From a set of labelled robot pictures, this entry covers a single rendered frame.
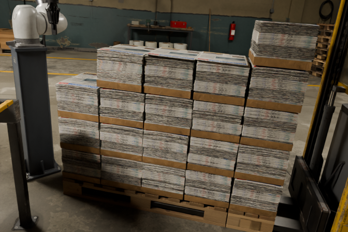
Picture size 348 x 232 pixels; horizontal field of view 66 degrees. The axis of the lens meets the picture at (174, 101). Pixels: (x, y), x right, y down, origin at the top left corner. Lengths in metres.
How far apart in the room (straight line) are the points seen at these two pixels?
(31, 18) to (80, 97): 0.66
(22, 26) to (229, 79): 1.40
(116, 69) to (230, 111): 0.70
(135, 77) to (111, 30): 6.76
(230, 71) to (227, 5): 7.15
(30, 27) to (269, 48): 1.53
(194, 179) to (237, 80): 0.68
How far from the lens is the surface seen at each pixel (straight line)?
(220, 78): 1.50
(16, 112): 1.65
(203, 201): 1.85
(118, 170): 1.89
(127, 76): 1.62
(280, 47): 1.50
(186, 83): 1.53
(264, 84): 1.52
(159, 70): 1.55
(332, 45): 2.09
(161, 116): 1.62
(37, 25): 2.14
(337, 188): 2.15
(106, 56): 1.64
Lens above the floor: 1.30
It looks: 18 degrees down
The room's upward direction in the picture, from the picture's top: 4 degrees clockwise
